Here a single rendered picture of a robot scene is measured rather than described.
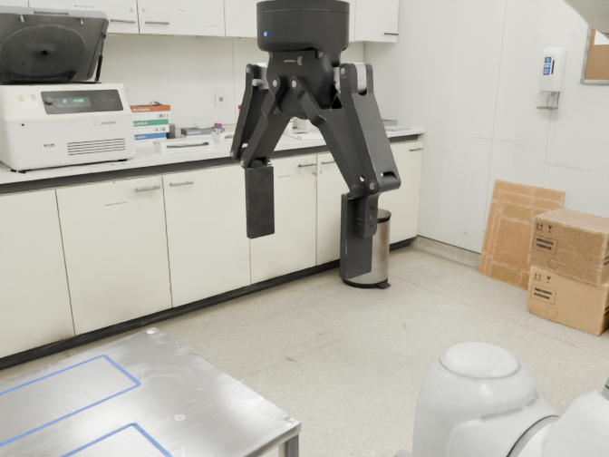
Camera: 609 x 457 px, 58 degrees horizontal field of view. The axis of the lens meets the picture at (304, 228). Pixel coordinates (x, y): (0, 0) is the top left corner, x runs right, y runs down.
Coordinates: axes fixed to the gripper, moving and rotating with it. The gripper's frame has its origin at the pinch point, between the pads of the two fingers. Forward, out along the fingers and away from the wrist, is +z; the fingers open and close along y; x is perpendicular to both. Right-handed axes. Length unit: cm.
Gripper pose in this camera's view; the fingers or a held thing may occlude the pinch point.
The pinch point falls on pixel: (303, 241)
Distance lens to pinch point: 49.4
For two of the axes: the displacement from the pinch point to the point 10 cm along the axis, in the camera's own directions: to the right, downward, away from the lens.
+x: -7.8, 1.8, -6.0
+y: -6.3, -2.2, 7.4
